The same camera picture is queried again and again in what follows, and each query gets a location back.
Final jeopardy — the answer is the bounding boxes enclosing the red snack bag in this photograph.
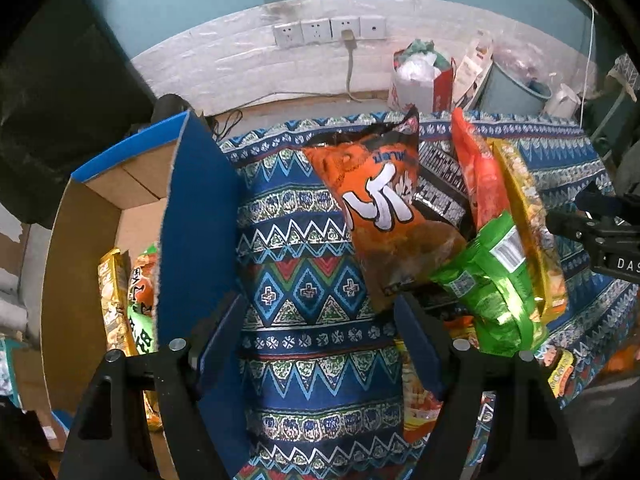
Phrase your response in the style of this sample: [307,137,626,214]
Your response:
[450,107,502,231]

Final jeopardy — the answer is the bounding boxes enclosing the white and orange paper carton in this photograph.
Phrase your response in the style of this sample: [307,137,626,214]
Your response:
[452,30,496,111]

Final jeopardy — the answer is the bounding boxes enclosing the white wall socket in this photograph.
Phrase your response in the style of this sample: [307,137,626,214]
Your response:
[330,16,361,42]
[359,15,388,41]
[301,18,333,45]
[272,21,304,49]

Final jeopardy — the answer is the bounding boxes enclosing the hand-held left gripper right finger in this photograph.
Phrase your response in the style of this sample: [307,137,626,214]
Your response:
[392,292,583,480]

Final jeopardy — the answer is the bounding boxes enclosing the orange yellow snack bag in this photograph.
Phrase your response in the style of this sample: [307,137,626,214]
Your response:
[395,339,446,443]

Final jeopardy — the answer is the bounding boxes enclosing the patterned blue blanket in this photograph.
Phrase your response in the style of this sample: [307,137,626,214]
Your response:
[217,110,640,480]

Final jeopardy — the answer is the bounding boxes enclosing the teal bin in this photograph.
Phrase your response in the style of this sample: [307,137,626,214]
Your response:
[479,59,552,113]

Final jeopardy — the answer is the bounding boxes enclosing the large orange snack bag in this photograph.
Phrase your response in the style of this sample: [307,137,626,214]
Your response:
[302,105,468,313]

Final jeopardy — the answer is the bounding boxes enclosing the white kettle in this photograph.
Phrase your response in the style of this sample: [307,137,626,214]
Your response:
[544,82,584,119]

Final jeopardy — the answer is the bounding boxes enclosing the teal box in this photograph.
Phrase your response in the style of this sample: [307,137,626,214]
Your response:
[0,337,23,409]

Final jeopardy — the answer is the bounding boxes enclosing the blue cardboard box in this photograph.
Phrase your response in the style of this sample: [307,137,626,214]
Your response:
[40,110,251,480]

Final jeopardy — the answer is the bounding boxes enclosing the grey plug with cable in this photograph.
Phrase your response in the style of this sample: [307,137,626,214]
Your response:
[340,30,363,103]

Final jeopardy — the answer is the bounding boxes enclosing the black round object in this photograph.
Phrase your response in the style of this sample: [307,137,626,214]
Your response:
[151,93,189,124]

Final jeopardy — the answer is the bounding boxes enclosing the red and white shopping bag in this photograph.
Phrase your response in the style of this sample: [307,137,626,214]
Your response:
[389,40,457,117]

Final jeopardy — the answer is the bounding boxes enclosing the small yellow snack packet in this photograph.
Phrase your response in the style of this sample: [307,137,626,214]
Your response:
[542,347,576,398]

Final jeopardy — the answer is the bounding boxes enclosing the orange and green snack bag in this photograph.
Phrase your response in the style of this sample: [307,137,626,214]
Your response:
[125,244,161,356]

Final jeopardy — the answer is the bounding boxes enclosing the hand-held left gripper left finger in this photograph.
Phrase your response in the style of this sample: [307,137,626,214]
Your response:
[57,292,251,480]

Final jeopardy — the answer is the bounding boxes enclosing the dark cloth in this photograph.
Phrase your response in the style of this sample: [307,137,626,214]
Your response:
[0,0,157,223]

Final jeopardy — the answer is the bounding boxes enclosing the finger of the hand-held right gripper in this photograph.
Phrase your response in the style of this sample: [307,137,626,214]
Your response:
[574,182,640,227]
[547,211,602,252]

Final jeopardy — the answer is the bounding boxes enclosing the snack bags inside box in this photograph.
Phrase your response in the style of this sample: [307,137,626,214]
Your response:
[97,249,163,433]

